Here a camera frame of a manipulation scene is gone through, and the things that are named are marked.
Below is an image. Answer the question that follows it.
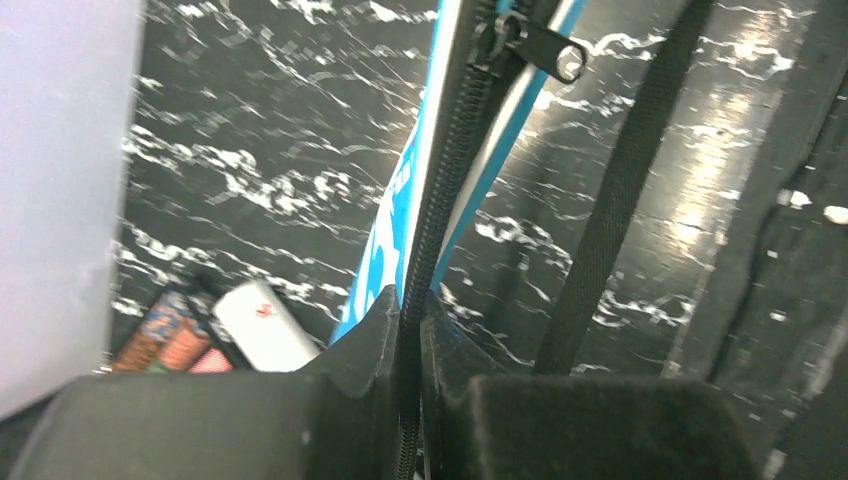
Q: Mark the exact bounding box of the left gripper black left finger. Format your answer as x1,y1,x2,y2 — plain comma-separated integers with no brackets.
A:
301,286,399,479

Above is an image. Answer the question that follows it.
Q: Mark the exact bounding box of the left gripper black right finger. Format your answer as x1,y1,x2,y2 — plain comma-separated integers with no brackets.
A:
421,292,507,479

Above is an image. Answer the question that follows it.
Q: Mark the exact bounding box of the white shuttlecock tube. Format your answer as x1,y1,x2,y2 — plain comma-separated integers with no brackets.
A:
212,280,321,372

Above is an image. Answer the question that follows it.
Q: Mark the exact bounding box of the blue racket bag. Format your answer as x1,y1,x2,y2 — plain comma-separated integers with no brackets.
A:
333,1,714,479

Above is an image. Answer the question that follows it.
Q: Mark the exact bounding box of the pink card box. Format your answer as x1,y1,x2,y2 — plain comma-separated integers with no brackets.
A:
188,348,233,373

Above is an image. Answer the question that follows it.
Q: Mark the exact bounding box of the poker chip roll brown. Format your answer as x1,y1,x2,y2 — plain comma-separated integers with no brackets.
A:
111,289,190,372

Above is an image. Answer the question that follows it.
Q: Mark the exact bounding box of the black aluminium case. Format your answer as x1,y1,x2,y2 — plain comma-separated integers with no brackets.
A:
105,272,256,374

